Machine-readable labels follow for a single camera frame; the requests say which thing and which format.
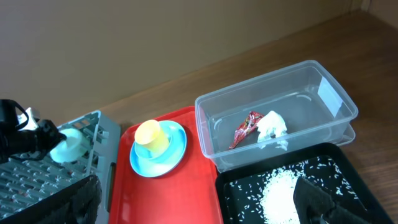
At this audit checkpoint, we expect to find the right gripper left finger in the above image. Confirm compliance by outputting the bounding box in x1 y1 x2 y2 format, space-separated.
1 175 101 224

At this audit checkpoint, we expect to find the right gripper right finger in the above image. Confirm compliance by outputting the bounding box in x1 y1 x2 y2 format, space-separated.
293 177 373 224

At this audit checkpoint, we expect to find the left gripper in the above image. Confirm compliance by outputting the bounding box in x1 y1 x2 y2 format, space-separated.
1 119 67 164

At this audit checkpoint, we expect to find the green bowl with rice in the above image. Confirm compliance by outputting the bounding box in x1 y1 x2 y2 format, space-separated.
50 128 90 163

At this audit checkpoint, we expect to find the light blue plate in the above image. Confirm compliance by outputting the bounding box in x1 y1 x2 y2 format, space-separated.
129 120 187 177

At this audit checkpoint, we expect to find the white tissue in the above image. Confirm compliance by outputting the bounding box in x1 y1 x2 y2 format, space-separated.
257 111 287 142

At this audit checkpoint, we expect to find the yellow plastic cup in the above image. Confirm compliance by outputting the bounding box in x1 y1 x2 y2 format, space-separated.
134 119 170 156

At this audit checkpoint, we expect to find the red snack wrapper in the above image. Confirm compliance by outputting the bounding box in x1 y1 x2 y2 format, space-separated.
229 111 264 149

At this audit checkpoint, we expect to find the small green bowl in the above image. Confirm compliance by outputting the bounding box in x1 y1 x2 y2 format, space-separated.
133 135 175 162

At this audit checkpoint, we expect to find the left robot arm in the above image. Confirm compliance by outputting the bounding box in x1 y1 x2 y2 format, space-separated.
1 100 67 164

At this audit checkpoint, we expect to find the grey dishwasher rack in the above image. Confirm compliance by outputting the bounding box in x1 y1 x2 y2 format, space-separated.
1 110 121 223

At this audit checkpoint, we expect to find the pile of white rice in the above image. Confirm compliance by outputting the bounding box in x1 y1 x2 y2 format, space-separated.
260 175 300 224

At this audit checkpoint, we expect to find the black plastic tray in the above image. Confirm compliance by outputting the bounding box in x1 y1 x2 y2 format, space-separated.
216 143 392 223

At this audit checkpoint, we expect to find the clear plastic bin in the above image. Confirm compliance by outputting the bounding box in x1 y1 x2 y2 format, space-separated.
195 60 358 172

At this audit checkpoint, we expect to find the red plastic tray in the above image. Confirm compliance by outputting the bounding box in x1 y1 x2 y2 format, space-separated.
109 106 223 224

